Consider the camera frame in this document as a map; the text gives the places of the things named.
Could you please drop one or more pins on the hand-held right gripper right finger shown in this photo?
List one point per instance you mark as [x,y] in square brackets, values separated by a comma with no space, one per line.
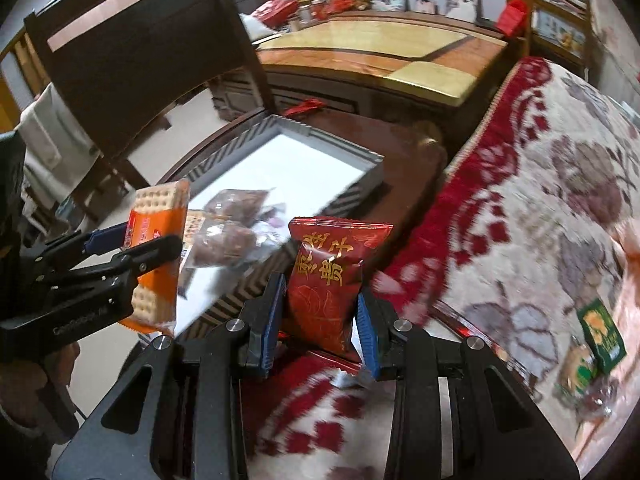
[372,345]

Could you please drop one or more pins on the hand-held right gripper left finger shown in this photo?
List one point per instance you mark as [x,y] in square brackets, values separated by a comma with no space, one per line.
[270,340]

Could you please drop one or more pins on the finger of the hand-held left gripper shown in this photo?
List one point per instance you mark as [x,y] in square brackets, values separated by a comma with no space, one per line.
[140,257]
[105,239]

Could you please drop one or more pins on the orange cracker packet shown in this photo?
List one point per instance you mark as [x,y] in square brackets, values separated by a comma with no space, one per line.
[195,227]
[160,210]

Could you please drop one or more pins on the red gold print snack packet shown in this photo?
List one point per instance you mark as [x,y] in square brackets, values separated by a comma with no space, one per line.
[325,280]

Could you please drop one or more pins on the striped cardboard box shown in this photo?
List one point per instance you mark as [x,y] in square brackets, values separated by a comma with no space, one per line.
[300,170]

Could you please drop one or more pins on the dark green snack packet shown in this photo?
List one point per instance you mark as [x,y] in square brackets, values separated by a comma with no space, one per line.
[602,335]

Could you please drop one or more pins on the clear bag of red dates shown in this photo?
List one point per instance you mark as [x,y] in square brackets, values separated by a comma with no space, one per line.
[597,395]

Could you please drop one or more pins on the person's left hand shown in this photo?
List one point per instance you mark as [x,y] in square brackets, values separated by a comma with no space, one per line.
[22,382]

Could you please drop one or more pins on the clear bag of brown pastry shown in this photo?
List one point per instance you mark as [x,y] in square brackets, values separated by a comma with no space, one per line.
[225,245]
[235,205]

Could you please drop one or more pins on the purple snack packet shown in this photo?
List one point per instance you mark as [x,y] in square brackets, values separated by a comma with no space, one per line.
[274,215]

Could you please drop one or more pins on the white garment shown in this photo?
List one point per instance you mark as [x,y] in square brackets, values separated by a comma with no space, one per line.
[40,130]

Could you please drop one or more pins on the dark wooden chair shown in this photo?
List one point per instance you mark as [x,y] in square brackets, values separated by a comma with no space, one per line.
[140,60]

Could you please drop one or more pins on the round pastry in green wrapper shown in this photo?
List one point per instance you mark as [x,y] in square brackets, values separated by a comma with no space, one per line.
[575,367]

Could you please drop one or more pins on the red tassel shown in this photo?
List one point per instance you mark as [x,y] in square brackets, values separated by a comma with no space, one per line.
[305,107]

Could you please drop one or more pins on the beige floral fleece blanket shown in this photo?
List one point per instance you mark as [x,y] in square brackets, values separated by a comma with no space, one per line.
[525,160]

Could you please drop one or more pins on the pink quilted blanket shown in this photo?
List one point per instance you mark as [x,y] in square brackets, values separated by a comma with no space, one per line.
[631,280]

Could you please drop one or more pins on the red gift box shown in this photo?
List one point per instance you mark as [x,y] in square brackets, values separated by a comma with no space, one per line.
[272,10]

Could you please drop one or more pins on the low wooden cabinet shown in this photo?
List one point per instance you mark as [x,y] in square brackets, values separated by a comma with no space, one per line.
[375,50]

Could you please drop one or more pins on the brown plush bear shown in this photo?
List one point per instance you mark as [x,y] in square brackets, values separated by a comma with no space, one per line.
[362,1]

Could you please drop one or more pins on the red gift bag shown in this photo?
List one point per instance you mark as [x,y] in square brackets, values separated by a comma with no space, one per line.
[515,17]

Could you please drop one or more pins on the wooden shelf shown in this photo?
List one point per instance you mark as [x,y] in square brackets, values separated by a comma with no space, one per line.
[555,25]

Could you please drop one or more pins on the small photo frame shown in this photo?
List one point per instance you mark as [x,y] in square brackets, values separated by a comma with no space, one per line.
[390,1]
[425,6]

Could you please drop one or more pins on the large wedding photo frame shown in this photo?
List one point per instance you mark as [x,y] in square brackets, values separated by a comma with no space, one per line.
[462,4]

